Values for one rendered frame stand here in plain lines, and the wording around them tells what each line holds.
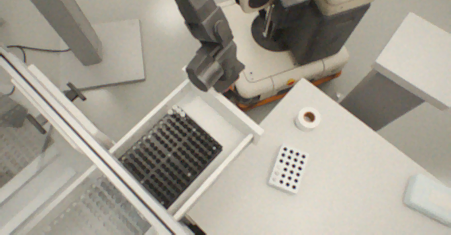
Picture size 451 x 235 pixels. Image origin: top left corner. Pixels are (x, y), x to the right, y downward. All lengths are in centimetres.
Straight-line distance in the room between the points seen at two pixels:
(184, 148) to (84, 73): 131
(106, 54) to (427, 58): 167
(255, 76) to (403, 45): 69
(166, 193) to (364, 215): 57
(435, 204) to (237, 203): 55
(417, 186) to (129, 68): 158
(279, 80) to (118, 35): 108
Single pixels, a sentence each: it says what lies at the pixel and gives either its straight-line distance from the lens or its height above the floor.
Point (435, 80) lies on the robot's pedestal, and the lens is 127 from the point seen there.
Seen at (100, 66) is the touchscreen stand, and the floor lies 4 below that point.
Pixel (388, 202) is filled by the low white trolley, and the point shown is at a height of 76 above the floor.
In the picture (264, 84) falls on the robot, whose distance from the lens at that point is 157.
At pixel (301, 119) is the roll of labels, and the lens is 96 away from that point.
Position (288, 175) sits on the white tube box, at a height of 80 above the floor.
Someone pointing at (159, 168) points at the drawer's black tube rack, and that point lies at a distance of 80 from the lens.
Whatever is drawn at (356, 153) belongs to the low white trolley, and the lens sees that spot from 103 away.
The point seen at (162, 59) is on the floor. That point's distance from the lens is 198.
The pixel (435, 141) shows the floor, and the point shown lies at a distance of 214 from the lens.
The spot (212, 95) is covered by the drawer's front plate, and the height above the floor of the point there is 93.
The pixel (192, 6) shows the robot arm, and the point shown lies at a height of 120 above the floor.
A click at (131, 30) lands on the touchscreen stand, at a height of 3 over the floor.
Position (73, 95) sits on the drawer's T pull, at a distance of 92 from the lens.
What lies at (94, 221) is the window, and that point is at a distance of 31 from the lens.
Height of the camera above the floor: 167
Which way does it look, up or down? 68 degrees down
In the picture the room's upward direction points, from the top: 3 degrees clockwise
